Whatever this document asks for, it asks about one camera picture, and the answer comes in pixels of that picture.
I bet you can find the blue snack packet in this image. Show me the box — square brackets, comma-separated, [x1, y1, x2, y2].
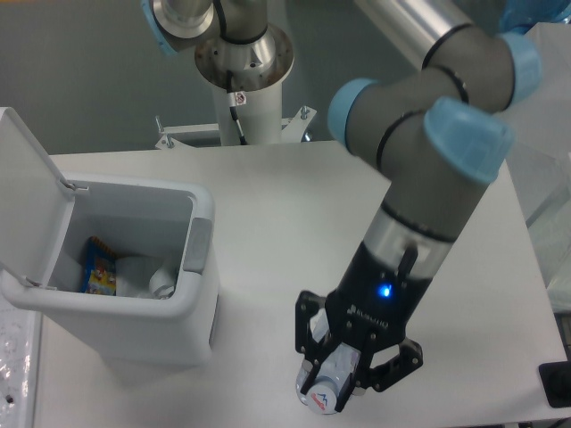
[81, 236, 117, 296]

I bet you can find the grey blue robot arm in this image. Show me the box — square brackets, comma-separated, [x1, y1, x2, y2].
[295, 1, 542, 415]

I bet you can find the white trash can lid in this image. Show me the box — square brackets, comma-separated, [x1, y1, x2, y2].
[1, 107, 88, 287]

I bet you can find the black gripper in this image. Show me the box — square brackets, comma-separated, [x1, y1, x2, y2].
[295, 243, 432, 413]

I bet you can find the white tissue wrapper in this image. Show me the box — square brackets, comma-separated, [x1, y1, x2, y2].
[115, 256, 178, 300]

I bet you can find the black device at edge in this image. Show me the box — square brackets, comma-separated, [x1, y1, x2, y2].
[539, 361, 570, 408]

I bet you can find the blue water jug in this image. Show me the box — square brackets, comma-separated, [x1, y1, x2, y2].
[499, 0, 570, 35]

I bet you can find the white trash can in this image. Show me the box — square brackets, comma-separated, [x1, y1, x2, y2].
[1, 174, 219, 366]

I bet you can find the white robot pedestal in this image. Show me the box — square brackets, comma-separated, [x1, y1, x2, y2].
[155, 82, 317, 150]

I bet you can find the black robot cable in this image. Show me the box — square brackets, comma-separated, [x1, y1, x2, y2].
[226, 70, 248, 146]

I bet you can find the clear plastic water bottle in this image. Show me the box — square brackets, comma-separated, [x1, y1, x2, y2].
[294, 309, 369, 418]

